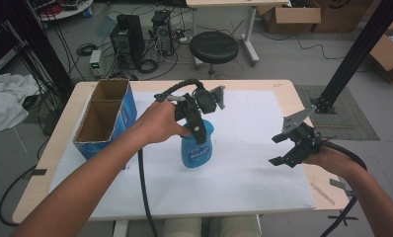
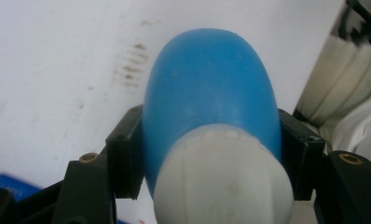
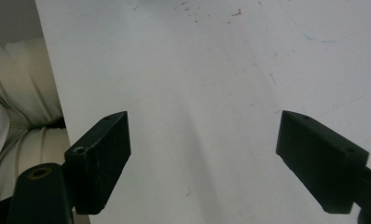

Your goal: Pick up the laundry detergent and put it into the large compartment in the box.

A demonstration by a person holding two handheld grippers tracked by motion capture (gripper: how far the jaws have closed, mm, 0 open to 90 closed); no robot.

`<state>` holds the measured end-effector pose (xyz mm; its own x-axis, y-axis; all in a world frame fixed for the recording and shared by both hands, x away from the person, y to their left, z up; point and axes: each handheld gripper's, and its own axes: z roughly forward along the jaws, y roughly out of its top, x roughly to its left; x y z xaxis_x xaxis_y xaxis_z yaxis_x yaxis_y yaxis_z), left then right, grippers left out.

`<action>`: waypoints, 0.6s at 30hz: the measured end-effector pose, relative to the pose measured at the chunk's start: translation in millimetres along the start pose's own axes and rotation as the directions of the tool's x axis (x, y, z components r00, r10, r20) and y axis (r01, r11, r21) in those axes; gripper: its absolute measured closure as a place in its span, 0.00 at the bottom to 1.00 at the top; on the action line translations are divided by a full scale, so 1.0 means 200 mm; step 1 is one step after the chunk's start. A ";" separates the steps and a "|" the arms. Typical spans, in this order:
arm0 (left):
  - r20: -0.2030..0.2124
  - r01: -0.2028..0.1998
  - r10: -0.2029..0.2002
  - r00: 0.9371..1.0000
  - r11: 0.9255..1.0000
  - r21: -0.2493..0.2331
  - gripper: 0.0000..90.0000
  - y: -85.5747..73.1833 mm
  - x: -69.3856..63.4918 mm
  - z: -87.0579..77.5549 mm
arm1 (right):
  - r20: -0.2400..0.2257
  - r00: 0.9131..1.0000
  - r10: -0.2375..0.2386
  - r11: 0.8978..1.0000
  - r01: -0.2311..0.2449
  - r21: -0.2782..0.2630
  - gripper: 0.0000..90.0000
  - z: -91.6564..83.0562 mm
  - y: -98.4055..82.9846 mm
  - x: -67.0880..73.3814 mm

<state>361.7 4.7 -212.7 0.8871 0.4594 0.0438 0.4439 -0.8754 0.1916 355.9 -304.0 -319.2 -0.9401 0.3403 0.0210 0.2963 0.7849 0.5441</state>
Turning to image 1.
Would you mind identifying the black metal post with cables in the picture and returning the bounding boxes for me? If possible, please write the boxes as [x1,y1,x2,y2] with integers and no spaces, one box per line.
[0,0,76,97]

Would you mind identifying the small white power supply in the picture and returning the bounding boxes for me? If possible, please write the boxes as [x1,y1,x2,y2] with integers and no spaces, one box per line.
[89,48,104,79]

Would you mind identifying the black metal post with foot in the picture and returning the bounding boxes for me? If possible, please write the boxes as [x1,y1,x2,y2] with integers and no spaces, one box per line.
[310,0,393,115]

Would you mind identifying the white desk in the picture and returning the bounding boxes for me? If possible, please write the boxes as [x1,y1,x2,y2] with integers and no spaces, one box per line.
[185,0,291,64]

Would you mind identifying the white cloth heap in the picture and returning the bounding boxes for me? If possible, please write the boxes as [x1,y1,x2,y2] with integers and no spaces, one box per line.
[0,72,40,132]

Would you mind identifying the black tape cross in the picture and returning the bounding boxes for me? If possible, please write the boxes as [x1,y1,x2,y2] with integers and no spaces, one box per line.
[327,210,359,228]

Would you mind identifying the large black computer tower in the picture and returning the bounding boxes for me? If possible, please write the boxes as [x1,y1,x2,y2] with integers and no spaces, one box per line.
[110,14,146,65]

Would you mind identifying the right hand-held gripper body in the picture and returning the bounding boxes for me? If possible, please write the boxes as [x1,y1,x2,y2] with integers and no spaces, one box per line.
[281,104,323,169]

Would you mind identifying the black floor cable loop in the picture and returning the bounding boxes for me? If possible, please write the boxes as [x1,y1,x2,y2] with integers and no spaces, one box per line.
[0,137,51,227]

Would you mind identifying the grey tape strip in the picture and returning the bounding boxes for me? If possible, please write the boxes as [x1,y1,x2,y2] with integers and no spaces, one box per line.
[329,178,354,198]

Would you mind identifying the person's right hand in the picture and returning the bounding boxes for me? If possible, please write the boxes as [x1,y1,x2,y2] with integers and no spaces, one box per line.
[300,143,367,181]

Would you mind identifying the large coiled black cable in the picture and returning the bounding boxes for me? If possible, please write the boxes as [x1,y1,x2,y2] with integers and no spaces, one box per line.
[136,58,160,74]

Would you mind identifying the cardboard box with contents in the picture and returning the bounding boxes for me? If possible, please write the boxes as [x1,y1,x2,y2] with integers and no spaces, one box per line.
[367,15,393,85]

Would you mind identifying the closed brown cardboard box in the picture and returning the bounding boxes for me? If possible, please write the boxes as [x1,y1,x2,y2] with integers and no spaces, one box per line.
[312,0,374,34]

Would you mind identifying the round white table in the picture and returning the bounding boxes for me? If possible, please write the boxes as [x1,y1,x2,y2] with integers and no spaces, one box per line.
[30,0,95,23]

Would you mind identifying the person's left hand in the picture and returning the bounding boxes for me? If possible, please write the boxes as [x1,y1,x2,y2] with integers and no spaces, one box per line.
[130,100,193,146]

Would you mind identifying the black round stool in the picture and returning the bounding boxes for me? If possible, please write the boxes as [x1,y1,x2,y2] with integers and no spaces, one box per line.
[189,31,240,80]

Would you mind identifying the light wooden table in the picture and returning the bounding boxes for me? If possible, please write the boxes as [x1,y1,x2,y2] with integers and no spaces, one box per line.
[12,79,351,237]

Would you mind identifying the grey floor mat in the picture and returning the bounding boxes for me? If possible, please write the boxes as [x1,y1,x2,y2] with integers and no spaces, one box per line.
[294,84,380,141]

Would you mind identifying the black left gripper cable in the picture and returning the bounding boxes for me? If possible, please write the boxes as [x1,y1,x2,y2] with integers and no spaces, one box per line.
[137,78,205,237]

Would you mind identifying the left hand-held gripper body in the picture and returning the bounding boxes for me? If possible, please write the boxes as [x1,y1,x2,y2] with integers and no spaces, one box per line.
[166,85,226,121]

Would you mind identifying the white foam mat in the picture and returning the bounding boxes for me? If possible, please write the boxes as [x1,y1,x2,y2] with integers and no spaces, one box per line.
[49,90,317,221]

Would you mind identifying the open cardboard box blue sides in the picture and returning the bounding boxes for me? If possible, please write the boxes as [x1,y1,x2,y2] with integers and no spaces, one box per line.
[72,78,138,171]

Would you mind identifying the small coiled black cable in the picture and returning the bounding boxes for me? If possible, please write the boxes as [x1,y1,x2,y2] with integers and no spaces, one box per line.
[76,42,99,56]

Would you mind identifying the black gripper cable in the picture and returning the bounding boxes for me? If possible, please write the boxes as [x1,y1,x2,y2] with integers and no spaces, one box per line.
[319,137,368,237]
[137,78,205,237]

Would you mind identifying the blue bottle with white cap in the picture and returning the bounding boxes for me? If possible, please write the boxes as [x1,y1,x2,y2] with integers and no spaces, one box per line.
[180,118,215,169]

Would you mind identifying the open cardboard box with flaps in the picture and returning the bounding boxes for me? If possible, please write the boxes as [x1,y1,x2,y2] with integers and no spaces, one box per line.
[257,0,323,35]

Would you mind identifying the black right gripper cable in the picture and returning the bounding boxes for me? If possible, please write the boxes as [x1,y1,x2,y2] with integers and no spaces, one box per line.
[319,137,368,237]

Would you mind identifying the slim black computer tower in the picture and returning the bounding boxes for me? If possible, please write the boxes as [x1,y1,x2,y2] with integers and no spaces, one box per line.
[150,9,175,57]

